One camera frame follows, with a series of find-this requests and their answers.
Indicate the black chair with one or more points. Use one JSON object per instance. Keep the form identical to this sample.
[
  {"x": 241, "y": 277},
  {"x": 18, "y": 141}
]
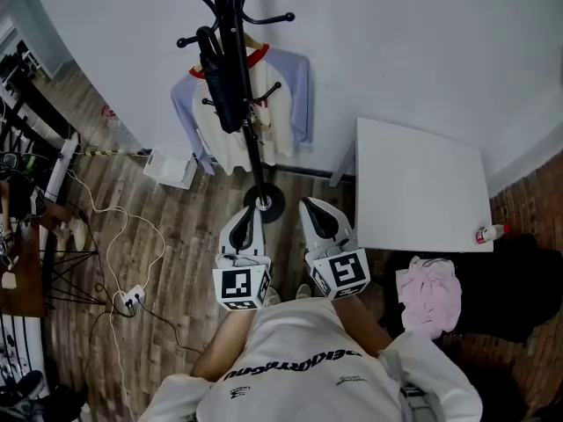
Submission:
[{"x": 501, "y": 293}]

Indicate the person's right shoe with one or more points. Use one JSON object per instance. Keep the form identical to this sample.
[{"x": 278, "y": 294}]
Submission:
[{"x": 303, "y": 291}]

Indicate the white plastic basket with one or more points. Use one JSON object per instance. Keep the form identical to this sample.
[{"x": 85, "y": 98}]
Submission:
[{"x": 172, "y": 169}]

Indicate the pink crumpled cloth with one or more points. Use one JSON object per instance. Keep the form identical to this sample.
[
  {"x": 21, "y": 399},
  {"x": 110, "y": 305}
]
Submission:
[{"x": 429, "y": 297}]

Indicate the yellow black striped tape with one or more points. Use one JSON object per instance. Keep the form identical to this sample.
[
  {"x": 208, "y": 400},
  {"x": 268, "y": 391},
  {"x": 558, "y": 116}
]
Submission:
[{"x": 110, "y": 152}]

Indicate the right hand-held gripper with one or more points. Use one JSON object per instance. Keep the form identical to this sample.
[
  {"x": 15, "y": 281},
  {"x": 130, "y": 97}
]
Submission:
[{"x": 345, "y": 271}]

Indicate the white square table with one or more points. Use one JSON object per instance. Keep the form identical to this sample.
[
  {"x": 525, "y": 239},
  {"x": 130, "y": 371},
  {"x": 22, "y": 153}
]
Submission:
[{"x": 418, "y": 187}]

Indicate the black coat rack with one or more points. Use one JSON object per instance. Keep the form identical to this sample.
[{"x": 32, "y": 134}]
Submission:
[{"x": 237, "y": 82}]

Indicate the person's left shoe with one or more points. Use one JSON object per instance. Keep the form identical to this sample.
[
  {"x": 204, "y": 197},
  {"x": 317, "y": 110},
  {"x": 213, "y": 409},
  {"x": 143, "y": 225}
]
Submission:
[{"x": 272, "y": 297}]

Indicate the white power strip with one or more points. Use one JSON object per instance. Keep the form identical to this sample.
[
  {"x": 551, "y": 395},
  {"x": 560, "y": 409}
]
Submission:
[{"x": 130, "y": 298}]

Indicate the person's white printed shirt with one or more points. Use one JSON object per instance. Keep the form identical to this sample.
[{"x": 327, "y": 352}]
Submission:
[{"x": 308, "y": 376}]

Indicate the person's left forearm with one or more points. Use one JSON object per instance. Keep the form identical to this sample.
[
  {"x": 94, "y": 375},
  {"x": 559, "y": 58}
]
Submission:
[{"x": 224, "y": 345}]

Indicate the person's right forearm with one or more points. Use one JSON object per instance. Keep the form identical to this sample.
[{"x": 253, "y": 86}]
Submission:
[{"x": 360, "y": 323}]

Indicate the small white bottle red cap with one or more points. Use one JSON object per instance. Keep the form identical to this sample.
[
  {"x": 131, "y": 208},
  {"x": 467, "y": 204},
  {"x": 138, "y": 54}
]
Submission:
[{"x": 489, "y": 234}]

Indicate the black metal desk frame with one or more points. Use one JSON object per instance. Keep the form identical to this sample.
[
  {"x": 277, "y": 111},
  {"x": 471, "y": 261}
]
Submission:
[{"x": 70, "y": 275}]

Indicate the brown wooden desk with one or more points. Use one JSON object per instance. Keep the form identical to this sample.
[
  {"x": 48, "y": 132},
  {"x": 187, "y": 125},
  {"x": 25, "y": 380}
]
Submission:
[{"x": 26, "y": 275}]

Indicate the black umbrella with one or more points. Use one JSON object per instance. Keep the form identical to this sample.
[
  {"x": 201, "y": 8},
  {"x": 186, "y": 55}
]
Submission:
[{"x": 220, "y": 90}]

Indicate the person's shoe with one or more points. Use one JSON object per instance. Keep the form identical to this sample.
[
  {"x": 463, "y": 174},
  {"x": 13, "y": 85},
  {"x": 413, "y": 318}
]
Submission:
[
  {"x": 303, "y": 291},
  {"x": 272, "y": 297}
]

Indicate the white shirt with purple sleeves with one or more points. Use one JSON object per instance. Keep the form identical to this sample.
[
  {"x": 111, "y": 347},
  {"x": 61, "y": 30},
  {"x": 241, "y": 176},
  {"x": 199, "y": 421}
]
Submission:
[{"x": 281, "y": 99}]

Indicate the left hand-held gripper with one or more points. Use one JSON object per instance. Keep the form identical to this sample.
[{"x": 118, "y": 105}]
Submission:
[{"x": 239, "y": 281}]

